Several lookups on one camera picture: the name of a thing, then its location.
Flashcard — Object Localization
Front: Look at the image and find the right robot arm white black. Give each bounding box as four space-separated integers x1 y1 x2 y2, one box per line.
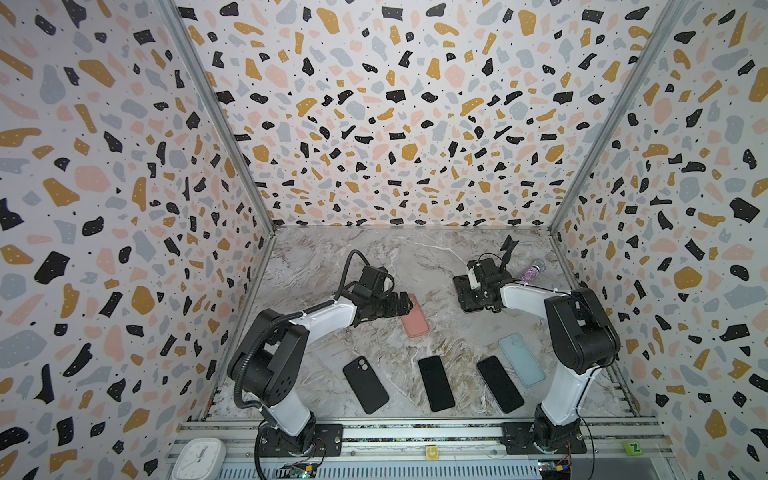
453 258 620 439

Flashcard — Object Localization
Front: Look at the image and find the black phone middle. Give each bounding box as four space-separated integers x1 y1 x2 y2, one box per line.
418 355 455 412

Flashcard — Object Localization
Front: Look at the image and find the yellow sticker tag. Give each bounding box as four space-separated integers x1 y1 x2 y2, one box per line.
425 446 439 461

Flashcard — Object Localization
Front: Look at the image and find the light blue phone case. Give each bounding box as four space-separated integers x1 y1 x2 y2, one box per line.
499 333 546 387

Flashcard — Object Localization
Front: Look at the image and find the aluminium corner post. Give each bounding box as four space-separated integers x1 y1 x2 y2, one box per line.
156 0 276 238
548 0 688 234

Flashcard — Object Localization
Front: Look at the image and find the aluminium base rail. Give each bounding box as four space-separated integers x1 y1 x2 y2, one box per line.
163 417 685 479

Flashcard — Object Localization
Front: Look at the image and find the aluminium corner post right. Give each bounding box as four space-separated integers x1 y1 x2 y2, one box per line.
548 0 688 234

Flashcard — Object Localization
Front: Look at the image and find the black phone case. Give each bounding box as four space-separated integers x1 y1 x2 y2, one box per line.
342 356 390 415

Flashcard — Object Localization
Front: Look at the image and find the pink phone case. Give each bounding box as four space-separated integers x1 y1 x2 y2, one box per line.
401 294 430 339

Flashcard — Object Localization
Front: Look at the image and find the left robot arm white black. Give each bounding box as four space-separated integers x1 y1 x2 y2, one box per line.
227 265 414 439

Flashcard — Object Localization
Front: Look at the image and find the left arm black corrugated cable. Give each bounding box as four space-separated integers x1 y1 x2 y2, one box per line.
232 248 371 415

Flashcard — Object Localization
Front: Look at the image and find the aluminium corner post left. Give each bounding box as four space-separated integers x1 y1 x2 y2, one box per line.
156 0 276 238

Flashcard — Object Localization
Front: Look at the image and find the black phone right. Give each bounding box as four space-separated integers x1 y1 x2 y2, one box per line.
476 356 525 414

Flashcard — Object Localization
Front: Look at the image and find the glitter purple microphone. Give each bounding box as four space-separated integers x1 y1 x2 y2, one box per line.
520 259 546 284

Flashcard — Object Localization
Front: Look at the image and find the green sticker tag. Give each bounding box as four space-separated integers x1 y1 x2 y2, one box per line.
623 441 644 457

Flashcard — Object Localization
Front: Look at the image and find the white square clock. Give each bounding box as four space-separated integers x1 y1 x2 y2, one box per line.
171 438 226 480

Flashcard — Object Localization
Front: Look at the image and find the black phone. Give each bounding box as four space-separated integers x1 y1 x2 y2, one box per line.
476 356 525 414
418 355 455 412

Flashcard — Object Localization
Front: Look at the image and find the black phone stand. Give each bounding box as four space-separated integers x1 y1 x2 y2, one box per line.
500 235 518 270

